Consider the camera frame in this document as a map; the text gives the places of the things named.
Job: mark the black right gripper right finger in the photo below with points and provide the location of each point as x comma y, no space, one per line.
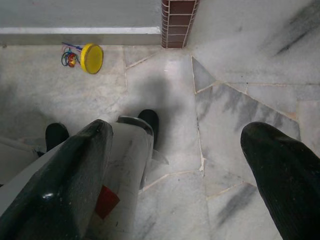
287,180

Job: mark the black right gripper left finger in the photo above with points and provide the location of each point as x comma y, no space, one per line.
65,180

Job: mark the red sticker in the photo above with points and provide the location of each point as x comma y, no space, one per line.
106,201

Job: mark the black robot left foot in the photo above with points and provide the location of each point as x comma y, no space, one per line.
56,132

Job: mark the black robot foot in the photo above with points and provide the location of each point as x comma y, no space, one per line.
56,132
150,120

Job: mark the silver robot left leg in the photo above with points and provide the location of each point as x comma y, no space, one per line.
12,160

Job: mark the black robot right foot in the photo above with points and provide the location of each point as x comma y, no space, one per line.
150,120

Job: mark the yellow base bead maze toy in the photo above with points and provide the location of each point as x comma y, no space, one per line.
92,58

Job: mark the brown brick tiled pillar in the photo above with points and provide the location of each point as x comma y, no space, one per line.
177,25

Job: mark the grey wall skirting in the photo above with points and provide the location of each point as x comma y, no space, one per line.
75,36

